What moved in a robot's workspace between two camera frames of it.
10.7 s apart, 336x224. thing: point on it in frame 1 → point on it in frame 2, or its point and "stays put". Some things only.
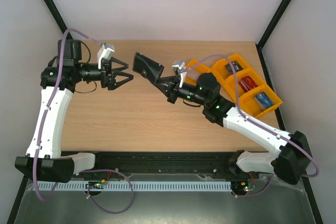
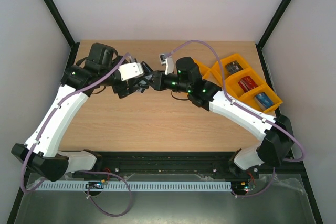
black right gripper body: x=171 y=89 → x=158 y=80
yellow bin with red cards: x=242 y=82 stays put
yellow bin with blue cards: x=248 y=104 stays put
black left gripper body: x=106 y=80 → x=118 y=89
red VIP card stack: x=247 y=83 stays put
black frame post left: x=49 y=1 stays put
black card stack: x=237 y=66 stays put
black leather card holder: x=147 y=67 → x=149 y=72
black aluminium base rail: x=208 y=162 stays put
